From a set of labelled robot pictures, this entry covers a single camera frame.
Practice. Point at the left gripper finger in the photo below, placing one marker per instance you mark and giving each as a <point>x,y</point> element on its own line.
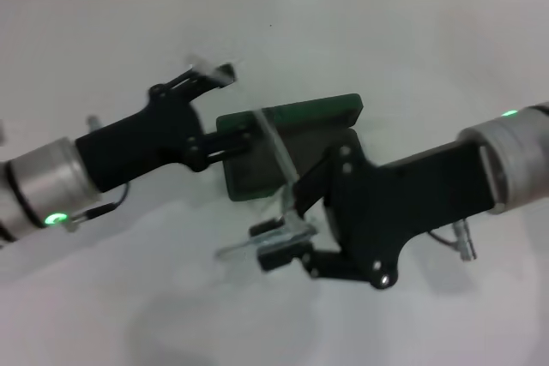
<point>231,143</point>
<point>193,83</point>

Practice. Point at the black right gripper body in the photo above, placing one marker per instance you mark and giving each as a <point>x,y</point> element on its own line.
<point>386,203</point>

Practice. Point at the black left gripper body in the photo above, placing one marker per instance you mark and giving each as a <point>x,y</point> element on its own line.
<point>141,143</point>

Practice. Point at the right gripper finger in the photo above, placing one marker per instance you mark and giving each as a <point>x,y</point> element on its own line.
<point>315,190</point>
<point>326,265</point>

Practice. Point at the clear white glasses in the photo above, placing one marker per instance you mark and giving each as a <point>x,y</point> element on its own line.
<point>274,139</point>

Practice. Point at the green glasses case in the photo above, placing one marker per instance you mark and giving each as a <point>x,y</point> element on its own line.
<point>309,113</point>

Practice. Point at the silver connector on left wrist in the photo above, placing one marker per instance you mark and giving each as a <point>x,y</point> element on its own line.
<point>92,123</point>

